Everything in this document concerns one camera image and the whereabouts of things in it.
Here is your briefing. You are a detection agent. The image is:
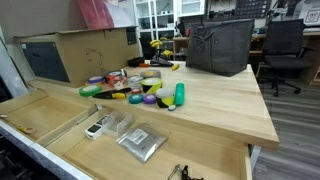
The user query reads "wooden drawer with supplies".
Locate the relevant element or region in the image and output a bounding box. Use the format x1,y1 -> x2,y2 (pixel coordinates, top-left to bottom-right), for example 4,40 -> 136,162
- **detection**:
31,106 -> 253,180

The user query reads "orange tape roll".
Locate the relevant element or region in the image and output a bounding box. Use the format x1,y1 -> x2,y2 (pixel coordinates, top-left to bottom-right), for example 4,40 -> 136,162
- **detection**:
84,80 -> 105,88

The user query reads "black pegboard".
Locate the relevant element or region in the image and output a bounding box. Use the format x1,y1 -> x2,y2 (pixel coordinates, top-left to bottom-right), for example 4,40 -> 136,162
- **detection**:
234,0 -> 273,19

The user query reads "silver plastic bag with label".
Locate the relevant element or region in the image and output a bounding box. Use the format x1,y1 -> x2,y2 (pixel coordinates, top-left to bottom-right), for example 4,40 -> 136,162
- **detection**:
115,123 -> 169,164

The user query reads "purple tape roll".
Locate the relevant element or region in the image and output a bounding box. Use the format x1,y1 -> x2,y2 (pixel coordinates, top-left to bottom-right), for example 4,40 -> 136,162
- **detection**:
142,93 -> 158,105

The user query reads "empty wooden drawer white front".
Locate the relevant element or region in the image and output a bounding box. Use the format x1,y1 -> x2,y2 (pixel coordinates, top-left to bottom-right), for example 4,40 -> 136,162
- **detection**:
0,88 -> 113,148

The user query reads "large cardboard box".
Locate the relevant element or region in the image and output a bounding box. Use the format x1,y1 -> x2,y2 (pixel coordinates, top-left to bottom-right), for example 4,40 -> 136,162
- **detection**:
13,25 -> 142,89

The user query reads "blue tape roll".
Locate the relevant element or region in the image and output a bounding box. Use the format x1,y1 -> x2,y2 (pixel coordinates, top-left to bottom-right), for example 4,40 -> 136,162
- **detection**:
87,75 -> 106,85

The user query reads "white shelf unit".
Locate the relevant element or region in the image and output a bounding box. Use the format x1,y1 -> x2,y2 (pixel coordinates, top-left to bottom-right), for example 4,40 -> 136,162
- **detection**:
133,0 -> 207,61

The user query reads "grey tote bag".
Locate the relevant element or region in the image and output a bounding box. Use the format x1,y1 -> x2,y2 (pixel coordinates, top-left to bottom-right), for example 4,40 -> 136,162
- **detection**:
185,18 -> 256,78

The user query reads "clear plastic box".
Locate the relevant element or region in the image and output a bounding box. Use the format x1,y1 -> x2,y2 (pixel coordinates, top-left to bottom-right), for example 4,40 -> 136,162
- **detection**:
104,111 -> 134,138

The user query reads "black office chair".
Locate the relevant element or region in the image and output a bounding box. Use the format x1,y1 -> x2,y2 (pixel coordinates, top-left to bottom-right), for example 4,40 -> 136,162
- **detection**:
256,18 -> 314,98

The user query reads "white remote control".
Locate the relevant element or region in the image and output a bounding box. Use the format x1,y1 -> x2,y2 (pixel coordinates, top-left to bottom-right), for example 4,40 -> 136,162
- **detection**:
84,114 -> 116,140

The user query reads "teal tape roll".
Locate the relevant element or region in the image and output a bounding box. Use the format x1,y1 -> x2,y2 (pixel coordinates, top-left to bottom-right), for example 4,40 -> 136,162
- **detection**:
128,93 -> 144,105

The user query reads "grey duct tape roll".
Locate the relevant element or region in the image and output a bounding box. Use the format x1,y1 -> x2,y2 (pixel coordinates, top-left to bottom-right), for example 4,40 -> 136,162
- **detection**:
139,69 -> 162,80

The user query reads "pink cloth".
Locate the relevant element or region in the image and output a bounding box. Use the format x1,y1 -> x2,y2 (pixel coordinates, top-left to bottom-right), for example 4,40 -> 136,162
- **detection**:
77,0 -> 116,30

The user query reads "large yellow black tape roll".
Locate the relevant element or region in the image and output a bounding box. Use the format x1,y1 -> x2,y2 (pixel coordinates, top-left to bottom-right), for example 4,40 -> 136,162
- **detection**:
141,77 -> 163,95

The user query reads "green masking tape roll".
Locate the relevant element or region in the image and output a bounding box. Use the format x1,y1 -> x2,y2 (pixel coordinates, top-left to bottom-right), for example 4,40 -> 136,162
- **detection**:
78,84 -> 103,98

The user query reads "black metal clip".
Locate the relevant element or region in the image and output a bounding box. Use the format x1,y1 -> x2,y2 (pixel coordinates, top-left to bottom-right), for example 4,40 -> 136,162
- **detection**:
167,163 -> 204,180

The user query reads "black orange clamp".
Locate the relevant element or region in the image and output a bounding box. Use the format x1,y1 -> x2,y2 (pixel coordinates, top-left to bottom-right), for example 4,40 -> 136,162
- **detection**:
139,54 -> 181,72

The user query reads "clear tape roll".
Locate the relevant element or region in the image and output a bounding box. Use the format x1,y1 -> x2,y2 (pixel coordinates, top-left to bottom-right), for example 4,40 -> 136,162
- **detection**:
126,74 -> 145,91

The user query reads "white carton with red print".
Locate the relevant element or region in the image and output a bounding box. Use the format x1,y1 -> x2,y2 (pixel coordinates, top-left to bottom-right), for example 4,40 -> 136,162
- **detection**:
298,0 -> 320,28

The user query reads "orange sticker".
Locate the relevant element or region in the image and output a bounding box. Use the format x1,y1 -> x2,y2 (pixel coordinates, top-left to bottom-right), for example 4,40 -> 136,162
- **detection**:
17,125 -> 36,135

